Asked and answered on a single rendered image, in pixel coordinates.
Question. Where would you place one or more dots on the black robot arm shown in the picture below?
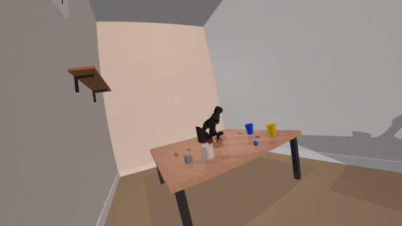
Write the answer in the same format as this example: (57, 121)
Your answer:
(214, 119)

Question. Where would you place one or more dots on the grey cup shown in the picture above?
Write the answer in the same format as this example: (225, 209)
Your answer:
(208, 151)

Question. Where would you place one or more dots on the yellow cup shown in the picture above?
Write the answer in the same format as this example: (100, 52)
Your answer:
(271, 129)

